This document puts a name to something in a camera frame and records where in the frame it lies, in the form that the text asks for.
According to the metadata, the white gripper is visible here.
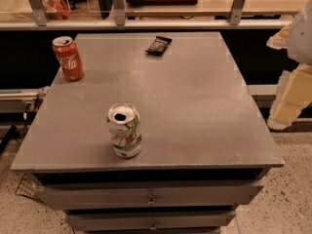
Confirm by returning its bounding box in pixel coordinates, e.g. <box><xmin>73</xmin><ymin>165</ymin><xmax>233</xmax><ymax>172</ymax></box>
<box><xmin>266</xmin><ymin>0</ymin><xmax>312</xmax><ymax>130</ymax></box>

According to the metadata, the white green 7up can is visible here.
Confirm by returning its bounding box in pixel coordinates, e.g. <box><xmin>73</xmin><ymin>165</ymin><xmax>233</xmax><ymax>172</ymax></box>
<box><xmin>106</xmin><ymin>102</ymin><xmax>141</xmax><ymax>159</ymax></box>

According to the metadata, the black rxbar chocolate bar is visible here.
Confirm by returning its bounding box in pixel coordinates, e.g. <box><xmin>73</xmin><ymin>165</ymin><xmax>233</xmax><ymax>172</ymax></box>
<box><xmin>146</xmin><ymin>36</ymin><xmax>172</xmax><ymax>56</ymax></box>

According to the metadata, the red coca-cola can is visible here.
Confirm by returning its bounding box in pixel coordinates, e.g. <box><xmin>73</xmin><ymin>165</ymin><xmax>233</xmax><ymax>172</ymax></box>
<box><xmin>53</xmin><ymin>36</ymin><xmax>85</xmax><ymax>81</ymax></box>

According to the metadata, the grey drawer cabinet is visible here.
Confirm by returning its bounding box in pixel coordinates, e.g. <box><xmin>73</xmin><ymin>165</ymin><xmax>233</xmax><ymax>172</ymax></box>
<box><xmin>12</xmin><ymin>32</ymin><xmax>284</xmax><ymax>234</ymax></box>

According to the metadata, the orange plastic bag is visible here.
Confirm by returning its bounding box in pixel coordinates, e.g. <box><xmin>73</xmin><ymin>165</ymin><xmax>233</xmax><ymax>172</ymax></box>
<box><xmin>41</xmin><ymin>0</ymin><xmax>70</xmax><ymax>20</ymax></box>

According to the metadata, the lower grey drawer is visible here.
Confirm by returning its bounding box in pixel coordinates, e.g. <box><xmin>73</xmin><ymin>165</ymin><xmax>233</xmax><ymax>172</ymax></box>
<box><xmin>66</xmin><ymin>211</ymin><xmax>236</xmax><ymax>231</ymax></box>

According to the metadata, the grey drawer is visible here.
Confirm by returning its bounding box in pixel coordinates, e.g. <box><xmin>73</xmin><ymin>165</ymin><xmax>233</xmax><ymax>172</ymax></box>
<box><xmin>66</xmin><ymin>211</ymin><xmax>236</xmax><ymax>231</ymax></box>
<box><xmin>35</xmin><ymin>180</ymin><xmax>263</xmax><ymax>210</ymax></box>

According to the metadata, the top grey drawer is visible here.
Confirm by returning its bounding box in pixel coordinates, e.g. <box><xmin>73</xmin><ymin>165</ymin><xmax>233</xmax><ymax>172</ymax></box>
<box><xmin>35</xmin><ymin>180</ymin><xmax>263</xmax><ymax>210</ymax></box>

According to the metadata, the metal shelf rail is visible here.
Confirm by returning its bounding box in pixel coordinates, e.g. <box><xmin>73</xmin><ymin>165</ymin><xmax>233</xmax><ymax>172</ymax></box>
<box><xmin>0</xmin><ymin>19</ymin><xmax>292</xmax><ymax>31</ymax></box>

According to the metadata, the metal wire rack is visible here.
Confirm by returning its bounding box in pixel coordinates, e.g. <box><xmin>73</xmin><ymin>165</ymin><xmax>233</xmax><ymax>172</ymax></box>
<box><xmin>15</xmin><ymin>174</ymin><xmax>41</xmax><ymax>203</ymax></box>

